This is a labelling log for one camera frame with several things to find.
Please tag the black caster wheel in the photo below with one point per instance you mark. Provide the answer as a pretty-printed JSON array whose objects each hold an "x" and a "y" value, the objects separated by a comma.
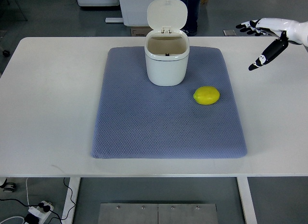
[{"x": 6, "y": 53}]

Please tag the person legs dark trousers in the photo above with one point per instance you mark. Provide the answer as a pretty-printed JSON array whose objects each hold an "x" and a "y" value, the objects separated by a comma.
[{"x": 191, "y": 26}]

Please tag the yellow lemon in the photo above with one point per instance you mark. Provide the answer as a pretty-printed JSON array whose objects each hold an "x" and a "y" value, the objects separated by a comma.
[{"x": 206, "y": 95}]

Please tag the white power strip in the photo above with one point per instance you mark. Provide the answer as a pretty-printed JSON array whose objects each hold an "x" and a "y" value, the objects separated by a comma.
[{"x": 42, "y": 211}]

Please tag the white trash bin open lid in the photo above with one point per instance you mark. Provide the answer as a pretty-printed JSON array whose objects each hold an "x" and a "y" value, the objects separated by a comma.
[{"x": 166, "y": 46}]

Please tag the blue textured mat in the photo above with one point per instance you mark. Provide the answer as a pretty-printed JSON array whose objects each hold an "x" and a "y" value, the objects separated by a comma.
[{"x": 137, "y": 119}]

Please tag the white right table leg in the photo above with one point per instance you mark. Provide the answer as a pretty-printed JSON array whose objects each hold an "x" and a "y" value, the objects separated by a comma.
[{"x": 246, "y": 200}]

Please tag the cardboard box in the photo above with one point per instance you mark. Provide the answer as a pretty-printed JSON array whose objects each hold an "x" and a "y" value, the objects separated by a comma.
[{"x": 140, "y": 31}]

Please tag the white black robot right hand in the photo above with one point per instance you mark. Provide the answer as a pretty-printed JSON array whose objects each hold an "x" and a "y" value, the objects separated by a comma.
[{"x": 286, "y": 31}]

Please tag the white cabinet base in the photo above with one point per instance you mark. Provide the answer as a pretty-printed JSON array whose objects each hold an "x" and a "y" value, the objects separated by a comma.
[{"x": 134, "y": 13}]

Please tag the grey floor socket cover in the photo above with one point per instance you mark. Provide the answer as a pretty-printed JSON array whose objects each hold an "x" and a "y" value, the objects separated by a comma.
[{"x": 229, "y": 32}]

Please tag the grey caster wheel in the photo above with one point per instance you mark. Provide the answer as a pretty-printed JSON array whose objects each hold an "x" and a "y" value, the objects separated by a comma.
[{"x": 7, "y": 186}]

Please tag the metal floor plate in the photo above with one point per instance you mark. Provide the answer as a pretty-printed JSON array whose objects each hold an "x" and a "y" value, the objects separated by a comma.
[{"x": 169, "y": 213}]

